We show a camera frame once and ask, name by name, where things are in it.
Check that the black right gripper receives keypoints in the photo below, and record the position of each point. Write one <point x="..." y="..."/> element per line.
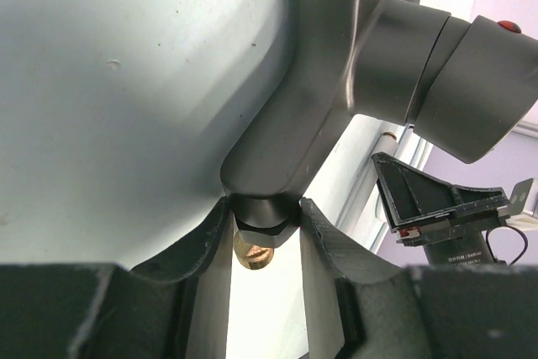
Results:
<point x="450" y="222"/>

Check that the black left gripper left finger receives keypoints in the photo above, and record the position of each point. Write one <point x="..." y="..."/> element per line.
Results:
<point x="174" y="305"/>

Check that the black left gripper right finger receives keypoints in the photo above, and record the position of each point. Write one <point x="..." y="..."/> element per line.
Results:
<point x="358" y="305"/>

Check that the dark grey faucet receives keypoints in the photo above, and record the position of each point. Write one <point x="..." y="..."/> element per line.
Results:
<point x="462" y="85"/>

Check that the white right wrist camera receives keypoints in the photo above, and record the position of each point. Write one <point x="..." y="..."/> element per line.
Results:
<point x="522" y="208"/>

